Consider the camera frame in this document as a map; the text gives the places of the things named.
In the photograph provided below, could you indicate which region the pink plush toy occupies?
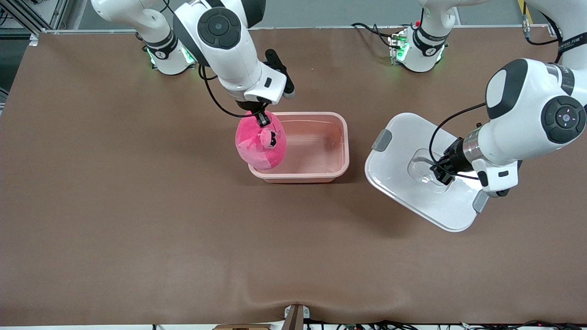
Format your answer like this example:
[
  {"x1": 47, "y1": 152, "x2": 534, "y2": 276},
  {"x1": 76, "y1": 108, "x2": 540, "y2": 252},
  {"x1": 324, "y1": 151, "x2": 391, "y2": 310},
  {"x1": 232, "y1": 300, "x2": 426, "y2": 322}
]
[{"x1": 235, "y1": 110, "x2": 288, "y2": 171}]

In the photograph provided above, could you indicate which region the white box lid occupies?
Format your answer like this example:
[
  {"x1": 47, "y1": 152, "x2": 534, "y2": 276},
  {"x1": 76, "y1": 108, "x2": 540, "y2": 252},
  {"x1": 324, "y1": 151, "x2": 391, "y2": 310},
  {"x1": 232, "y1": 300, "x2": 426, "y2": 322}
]
[{"x1": 365, "y1": 112, "x2": 490, "y2": 233}]

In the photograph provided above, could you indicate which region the pink plastic storage box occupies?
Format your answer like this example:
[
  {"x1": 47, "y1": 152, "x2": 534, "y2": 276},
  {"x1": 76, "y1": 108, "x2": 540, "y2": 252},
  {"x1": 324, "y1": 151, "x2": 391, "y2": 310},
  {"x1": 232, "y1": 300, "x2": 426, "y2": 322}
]
[{"x1": 248, "y1": 111, "x2": 350, "y2": 184}]

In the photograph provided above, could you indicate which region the brown table mat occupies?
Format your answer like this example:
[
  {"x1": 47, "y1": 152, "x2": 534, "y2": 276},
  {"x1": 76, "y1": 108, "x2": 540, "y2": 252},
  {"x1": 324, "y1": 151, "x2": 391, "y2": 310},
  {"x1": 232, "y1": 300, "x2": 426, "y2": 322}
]
[{"x1": 0, "y1": 27, "x2": 587, "y2": 327}]

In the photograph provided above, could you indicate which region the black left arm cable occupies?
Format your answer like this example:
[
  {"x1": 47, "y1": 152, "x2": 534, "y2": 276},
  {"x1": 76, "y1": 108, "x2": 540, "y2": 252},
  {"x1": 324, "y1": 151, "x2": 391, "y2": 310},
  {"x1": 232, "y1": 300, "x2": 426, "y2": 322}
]
[{"x1": 429, "y1": 14, "x2": 561, "y2": 180}]

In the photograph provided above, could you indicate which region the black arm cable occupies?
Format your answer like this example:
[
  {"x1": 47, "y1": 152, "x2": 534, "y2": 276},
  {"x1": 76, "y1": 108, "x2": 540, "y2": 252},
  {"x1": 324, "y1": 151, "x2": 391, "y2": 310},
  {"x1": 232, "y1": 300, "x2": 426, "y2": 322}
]
[
  {"x1": 198, "y1": 64, "x2": 269, "y2": 119},
  {"x1": 429, "y1": 14, "x2": 561, "y2": 180}
]

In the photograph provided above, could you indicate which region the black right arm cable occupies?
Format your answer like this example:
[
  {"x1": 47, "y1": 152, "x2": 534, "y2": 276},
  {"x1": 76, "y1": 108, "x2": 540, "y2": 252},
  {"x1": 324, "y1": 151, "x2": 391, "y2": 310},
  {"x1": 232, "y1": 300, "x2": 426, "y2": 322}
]
[{"x1": 198, "y1": 64, "x2": 269, "y2": 119}]

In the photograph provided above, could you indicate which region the silver table edge rail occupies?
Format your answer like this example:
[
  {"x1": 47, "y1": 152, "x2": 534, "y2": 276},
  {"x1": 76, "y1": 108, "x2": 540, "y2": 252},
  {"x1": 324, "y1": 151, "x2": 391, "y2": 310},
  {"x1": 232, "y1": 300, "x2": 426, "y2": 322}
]
[{"x1": 30, "y1": 24, "x2": 551, "y2": 46}]

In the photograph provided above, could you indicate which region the black base power cable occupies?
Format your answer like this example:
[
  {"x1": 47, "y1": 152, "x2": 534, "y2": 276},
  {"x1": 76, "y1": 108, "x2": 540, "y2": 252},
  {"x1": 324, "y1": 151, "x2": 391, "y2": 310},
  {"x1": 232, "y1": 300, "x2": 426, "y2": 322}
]
[{"x1": 351, "y1": 22, "x2": 404, "y2": 39}]

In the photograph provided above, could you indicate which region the grey metal mounting bracket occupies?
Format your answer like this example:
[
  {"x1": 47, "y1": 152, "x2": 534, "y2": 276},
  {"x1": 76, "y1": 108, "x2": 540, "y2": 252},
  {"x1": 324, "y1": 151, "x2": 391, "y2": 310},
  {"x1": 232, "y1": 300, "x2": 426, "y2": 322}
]
[{"x1": 283, "y1": 304, "x2": 310, "y2": 330}]

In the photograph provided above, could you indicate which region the aluminium frame strut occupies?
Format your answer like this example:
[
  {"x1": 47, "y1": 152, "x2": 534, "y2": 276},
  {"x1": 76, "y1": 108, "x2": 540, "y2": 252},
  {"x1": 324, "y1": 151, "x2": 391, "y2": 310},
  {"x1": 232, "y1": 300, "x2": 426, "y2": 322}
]
[{"x1": 0, "y1": 0, "x2": 69, "y2": 46}]

